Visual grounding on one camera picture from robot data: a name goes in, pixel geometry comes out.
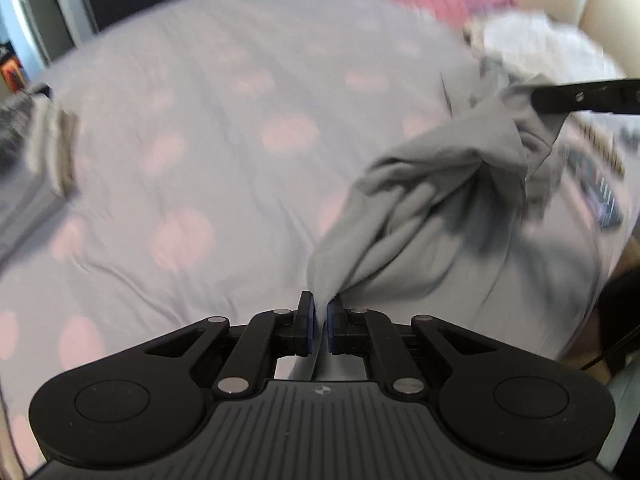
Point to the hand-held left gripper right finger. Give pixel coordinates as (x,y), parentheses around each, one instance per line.
(331,327)

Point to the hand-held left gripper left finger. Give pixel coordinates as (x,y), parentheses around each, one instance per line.
(311,325)

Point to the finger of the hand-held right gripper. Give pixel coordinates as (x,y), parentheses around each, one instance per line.
(580,96)

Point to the grey shirt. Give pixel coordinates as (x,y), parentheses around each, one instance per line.
(425,195)

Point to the pile of white clothes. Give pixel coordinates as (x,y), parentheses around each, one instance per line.
(540,45)

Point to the dark printed cloth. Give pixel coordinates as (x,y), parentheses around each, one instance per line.
(600,185)

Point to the lilac pink-dotted blanket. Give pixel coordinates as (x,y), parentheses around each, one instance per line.
(200,110)

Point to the stack of white folded towels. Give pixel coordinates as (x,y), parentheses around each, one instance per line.
(52,145)

